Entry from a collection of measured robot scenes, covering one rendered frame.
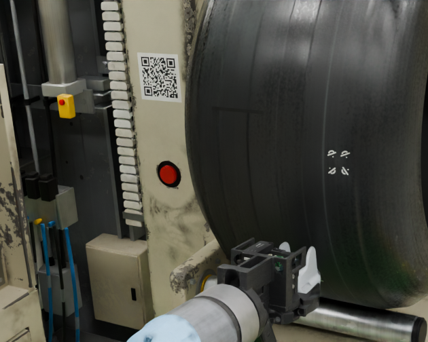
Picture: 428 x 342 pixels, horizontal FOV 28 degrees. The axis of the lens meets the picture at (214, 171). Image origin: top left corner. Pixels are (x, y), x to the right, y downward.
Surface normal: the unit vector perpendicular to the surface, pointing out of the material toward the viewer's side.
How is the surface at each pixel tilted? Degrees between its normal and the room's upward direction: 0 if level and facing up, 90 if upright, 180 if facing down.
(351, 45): 62
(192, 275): 90
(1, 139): 90
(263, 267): 90
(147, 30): 90
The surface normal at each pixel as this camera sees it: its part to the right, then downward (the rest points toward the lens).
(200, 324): 0.47, -0.75
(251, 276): 0.86, 0.11
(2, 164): -0.50, 0.32
